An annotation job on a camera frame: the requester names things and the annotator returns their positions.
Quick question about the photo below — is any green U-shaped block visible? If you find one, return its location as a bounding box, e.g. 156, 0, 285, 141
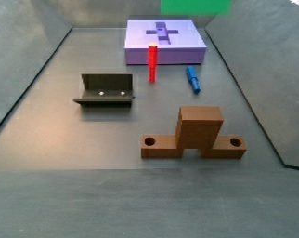
161, 0, 232, 15

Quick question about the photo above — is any purple board with cross slot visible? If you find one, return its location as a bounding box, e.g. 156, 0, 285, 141
124, 20, 206, 65

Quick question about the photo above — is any brown T-shaped block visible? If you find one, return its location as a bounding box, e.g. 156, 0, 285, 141
141, 106, 246, 159

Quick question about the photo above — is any red cylindrical peg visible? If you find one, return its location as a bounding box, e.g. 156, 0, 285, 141
149, 43, 157, 83

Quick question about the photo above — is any black angle bracket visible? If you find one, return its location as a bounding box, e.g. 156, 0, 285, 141
73, 73, 133, 105

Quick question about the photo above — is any blue cylindrical peg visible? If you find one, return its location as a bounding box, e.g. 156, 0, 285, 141
185, 66, 201, 94

